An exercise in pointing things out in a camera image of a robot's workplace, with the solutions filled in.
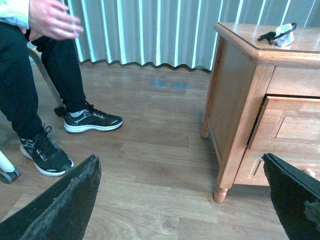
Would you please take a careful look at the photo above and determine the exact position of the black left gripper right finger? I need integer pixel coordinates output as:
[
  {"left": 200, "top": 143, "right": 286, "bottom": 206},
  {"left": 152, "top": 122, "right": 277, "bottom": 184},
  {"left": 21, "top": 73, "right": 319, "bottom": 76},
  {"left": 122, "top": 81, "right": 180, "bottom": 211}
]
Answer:
[{"left": 262, "top": 153, "right": 320, "bottom": 240}]

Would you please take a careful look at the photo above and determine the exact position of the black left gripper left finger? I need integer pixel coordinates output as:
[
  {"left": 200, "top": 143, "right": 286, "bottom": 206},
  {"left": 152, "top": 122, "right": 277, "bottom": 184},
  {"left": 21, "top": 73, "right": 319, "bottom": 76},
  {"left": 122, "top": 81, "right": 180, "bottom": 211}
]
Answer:
[{"left": 0, "top": 155, "right": 102, "bottom": 240}]

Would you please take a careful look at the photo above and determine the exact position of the wooden drawer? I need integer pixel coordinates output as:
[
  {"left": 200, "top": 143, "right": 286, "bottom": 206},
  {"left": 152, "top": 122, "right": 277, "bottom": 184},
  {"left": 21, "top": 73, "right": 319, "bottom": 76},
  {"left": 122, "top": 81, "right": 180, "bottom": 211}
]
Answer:
[
  {"left": 234, "top": 150, "right": 320, "bottom": 186},
  {"left": 248, "top": 96, "right": 320, "bottom": 154}
]

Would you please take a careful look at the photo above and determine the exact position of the white charger adapter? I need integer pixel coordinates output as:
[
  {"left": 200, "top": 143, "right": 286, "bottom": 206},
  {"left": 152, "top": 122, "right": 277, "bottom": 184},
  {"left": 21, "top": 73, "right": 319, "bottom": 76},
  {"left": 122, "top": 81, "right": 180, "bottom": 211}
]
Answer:
[{"left": 275, "top": 23, "right": 295, "bottom": 47}]

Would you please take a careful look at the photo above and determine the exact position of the bare person hand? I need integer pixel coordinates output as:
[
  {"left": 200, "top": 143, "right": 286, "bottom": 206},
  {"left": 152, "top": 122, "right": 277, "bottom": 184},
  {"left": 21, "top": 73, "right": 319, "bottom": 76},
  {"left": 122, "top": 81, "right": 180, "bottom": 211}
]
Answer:
[{"left": 28, "top": 0, "right": 84, "bottom": 41}]

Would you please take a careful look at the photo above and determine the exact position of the round wooden lower knob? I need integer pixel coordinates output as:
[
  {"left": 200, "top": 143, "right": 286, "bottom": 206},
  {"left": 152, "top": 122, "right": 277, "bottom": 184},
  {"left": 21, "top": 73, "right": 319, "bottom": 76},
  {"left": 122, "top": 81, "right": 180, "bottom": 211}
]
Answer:
[{"left": 303, "top": 168, "right": 316, "bottom": 178}]

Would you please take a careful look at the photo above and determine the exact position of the black white sneaker near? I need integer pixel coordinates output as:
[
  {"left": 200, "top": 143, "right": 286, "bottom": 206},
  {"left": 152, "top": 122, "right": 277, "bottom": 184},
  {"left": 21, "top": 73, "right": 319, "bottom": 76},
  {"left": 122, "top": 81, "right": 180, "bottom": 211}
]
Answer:
[{"left": 20, "top": 126, "right": 74, "bottom": 177}]

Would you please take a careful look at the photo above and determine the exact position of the black white sneaker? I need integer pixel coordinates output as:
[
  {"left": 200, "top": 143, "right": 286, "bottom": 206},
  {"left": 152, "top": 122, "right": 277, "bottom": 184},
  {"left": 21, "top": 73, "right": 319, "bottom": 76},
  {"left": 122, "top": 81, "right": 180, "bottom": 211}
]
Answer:
[
  {"left": 64, "top": 101, "right": 123, "bottom": 134},
  {"left": 20, "top": 126, "right": 74, "bottom": 177}
]

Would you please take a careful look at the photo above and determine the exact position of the metal office chair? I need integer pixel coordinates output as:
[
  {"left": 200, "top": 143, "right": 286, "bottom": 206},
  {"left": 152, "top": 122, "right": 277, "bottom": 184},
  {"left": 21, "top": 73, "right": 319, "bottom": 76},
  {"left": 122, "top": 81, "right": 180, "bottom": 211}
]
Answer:
[{"left": 0, "top": 48, "right": 66, "bottom": 185}]

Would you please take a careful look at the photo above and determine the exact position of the wooden nightstand cabinet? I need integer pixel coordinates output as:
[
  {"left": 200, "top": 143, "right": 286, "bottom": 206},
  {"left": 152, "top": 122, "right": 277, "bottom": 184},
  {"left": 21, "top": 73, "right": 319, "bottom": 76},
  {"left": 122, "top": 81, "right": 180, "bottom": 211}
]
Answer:
[{"left": 200, "top": 22, "right": 320, "bottom": 203}]

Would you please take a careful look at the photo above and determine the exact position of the black trouser leg near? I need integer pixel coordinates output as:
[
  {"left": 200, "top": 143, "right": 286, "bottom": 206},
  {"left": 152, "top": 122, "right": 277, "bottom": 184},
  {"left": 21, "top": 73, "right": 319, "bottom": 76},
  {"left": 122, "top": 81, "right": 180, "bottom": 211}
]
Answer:
[{"left": 0, "top": 22, "right": 43, "bottom": 139}]

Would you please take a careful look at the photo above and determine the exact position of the black trouser leg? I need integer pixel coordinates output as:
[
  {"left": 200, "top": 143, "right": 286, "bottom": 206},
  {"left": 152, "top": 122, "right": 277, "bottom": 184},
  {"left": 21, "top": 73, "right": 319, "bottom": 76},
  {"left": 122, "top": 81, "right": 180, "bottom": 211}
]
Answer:
[
  {"left": 31, "top": 36, "right": 87, "bottom": 113},
  {"left": 0, "top": 22, "right": 43, "bottom": 139}
]

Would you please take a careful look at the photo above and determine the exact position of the grey floor outlet plate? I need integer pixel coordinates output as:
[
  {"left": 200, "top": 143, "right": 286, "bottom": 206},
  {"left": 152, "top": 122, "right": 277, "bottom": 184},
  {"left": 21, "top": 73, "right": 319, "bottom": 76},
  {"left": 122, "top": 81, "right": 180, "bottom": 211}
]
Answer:
[{"left": 171, "top": 82, "right": 188, "bottom": 90}]

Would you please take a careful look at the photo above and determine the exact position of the grey pleated curtain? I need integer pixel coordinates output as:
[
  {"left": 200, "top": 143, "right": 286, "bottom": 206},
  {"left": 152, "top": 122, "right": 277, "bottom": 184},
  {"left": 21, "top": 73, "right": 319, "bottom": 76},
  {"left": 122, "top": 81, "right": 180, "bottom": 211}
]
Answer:
[{"left": 66, "top": 0, "right": 320, "bottom": 70}]

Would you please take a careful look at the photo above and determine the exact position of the light green jacket sleeve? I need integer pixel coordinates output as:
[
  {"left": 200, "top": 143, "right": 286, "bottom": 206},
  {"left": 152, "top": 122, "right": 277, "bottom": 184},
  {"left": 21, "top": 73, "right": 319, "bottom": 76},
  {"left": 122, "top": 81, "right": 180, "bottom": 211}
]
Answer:
[{"left": 0, "top": 0, "right": 30, "bottom": 30}]

